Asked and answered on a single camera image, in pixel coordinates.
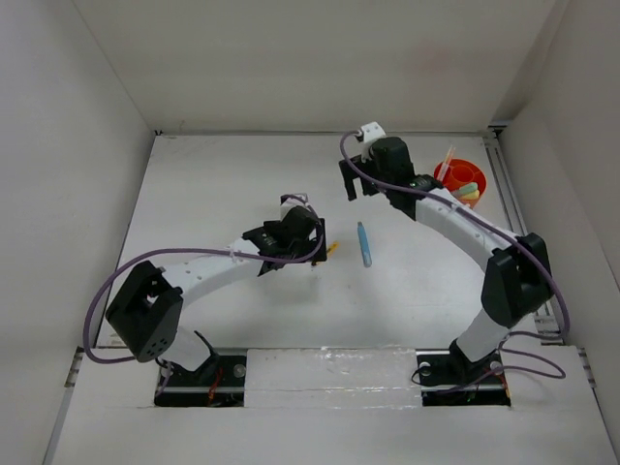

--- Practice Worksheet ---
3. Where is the yellow black utility knife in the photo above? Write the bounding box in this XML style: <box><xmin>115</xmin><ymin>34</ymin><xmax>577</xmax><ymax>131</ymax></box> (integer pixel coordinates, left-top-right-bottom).
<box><xmin>326</xmin><ymin>241</ymin><xmax>339</xmax><ymax>255</ymax></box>

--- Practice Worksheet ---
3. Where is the blue utility knife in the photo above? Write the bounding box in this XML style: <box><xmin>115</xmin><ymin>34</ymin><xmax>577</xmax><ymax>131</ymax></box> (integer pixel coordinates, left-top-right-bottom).
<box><xmin>356</xmin><ymin>222</ymin><xmax>372</xmax><ymax>268</ymax></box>

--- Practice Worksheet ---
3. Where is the thin yellow highlighter pen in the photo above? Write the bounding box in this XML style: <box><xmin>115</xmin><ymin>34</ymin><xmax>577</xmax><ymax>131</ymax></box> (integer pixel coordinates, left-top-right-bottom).
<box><xmin>443</xmin><ymin>145</ymin><xmax>455</xmax><ymax>168</ymax></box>

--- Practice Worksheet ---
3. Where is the green highlighter marker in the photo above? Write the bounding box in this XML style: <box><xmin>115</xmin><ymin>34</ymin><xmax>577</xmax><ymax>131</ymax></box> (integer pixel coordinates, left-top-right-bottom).
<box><xmin>452</xmin><ymin>182</ymin><xmax>479</xmax><ymax>197</ymax></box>

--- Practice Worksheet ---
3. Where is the pink highlighter pen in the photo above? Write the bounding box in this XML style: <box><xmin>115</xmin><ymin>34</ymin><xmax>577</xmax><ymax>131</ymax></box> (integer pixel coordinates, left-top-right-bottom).
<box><xmin>438</xmin><ymin>163</ymin><xmax>450</xmax><ymax>182</ymax></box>

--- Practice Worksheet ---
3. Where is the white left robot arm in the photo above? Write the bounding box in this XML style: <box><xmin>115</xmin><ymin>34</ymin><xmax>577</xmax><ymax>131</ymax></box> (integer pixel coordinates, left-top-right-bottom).
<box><xmin>106</xmin><ymin>205</ymin><xmax>326</xmax><ymax>385</ymax></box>

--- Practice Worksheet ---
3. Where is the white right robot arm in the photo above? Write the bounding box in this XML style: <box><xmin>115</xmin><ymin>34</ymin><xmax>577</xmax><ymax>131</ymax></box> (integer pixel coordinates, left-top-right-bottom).
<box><xmin>339</xmin><ymin>131</ymin><xmax>558</xmax><ymax>382</ymax></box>

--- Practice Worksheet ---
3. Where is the orange round organizer container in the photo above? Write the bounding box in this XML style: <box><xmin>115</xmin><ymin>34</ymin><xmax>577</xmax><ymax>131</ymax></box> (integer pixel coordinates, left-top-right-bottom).
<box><xmin>433</xmin><ymin>158</ymin><xmax>487</xmax><ymax>208</ymax></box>

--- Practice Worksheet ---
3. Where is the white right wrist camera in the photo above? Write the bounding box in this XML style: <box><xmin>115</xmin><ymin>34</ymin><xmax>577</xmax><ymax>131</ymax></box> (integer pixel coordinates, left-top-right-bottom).
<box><xmin>355</xmin><ymin>121</ymin><xmax>386</xmax><ymax>144</ymax></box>

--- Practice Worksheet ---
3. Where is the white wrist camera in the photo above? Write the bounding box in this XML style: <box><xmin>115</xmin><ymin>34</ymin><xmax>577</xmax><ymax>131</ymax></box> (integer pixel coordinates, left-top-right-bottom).
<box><xmin>355</xmin><ymin>121</ymin><xmax>386</xmax><ymax>144</ymax></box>
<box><xmin>279</xmin><ymin>193</ymin><xmax>309</xmax><ymax>219</ymax></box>

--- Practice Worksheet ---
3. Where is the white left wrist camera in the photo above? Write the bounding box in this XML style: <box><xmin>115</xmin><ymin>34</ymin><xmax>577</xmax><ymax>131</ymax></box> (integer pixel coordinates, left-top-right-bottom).
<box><xmin>279</xmin><ymin>193</ymin><xmax>309</xmax><ymax>219</ymax></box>

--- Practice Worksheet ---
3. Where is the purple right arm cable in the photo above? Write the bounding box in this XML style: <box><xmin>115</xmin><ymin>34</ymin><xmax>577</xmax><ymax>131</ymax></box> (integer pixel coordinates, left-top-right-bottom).
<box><xmin>338</xmin><ymin>129</ymin><xmax>569</xmax><ymax>391</ymax></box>

